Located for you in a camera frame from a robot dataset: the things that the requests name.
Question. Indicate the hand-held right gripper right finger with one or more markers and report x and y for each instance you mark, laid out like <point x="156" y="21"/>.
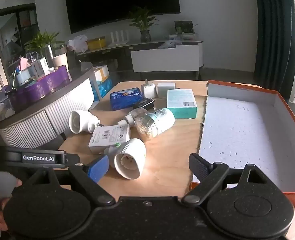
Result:
<point x="200" y="167"/>

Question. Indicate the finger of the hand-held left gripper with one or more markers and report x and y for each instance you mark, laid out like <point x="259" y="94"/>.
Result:
<point x="71" y="160"/>

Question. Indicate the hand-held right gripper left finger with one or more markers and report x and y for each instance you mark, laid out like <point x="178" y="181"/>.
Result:
<point x="97" y="168"/>

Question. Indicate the white lamp socket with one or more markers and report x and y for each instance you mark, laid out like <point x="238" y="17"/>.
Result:
<point x="130" y="158"/>
<point x="81" y="121"/>

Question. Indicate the white labelled box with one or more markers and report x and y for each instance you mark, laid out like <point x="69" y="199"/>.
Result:
<point x="110" y="136"/>

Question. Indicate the orange cardboard box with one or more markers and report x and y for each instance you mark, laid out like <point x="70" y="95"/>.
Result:
<point x="237" y="130"/>

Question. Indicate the teal bandage box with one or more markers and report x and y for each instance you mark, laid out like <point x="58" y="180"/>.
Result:
<point x="181" y="102"/>

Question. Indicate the blue tissue pack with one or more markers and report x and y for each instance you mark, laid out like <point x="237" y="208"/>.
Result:
<point x="125" y="97"/>

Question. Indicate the black charger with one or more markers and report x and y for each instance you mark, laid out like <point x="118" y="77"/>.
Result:
<point x="142" y="103"/>

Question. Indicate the white cube charger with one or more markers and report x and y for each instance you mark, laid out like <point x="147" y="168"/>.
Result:
<point x="165" y="90"/>

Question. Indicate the small white pronged charger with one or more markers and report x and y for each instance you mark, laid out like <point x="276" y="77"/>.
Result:
<point x="147" y="90"/>

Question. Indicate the round ribbed coffee table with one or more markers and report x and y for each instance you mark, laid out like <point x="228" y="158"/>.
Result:
<point x="62" y="110"/>

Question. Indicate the purple tin box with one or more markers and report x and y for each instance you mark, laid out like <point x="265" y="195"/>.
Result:
<point x="45" y="87"/>

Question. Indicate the bright blue plastic bag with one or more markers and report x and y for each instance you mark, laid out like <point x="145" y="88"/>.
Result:
<point x="102" y="88"/>

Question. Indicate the cardboard box with yellow tape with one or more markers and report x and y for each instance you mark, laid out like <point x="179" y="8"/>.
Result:
<point x="100" y="72"/>

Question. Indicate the white striped carton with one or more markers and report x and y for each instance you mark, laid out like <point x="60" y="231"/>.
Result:
<point x="40" y="66"/>

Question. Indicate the white cup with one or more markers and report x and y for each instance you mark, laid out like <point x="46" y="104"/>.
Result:
<point x="60" y="62"/>

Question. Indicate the scissors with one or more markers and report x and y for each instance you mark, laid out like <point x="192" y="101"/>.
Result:
<point x="32" y="55"/>

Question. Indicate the steel bottle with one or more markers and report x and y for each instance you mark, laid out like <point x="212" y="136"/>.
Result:
<point x="49" y="52"/>

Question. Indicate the white and dark television cabinet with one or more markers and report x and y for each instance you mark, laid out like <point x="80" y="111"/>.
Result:
<point x="165" y="60"/>

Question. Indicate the white plastic bag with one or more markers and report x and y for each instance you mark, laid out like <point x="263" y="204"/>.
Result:
<point x="77" y="43"/>

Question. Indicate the leafy green potted plant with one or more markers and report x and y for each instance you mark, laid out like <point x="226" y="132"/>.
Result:
<point x="41" y="40"/>

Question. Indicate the yellow tin box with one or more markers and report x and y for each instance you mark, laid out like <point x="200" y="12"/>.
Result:
<point x="96" y="43"/>

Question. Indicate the pale blue plastic bag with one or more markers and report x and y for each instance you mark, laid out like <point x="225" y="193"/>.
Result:
<point x="170" y="44"/>

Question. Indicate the white router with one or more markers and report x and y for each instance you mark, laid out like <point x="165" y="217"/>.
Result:
<point x="118" y="38"/>

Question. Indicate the dark green picture box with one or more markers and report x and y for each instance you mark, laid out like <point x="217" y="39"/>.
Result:
<point x="183" y="27"/>

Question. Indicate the potted plant in dark vase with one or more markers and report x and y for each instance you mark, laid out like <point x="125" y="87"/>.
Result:
<point x="143" y="22"/>

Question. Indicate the dark green curtain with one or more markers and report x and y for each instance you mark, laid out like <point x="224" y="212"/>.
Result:
<point x="272" y="30"/>

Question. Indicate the black wall television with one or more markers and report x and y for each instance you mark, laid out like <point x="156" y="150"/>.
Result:
<point x="122" y="2"/>

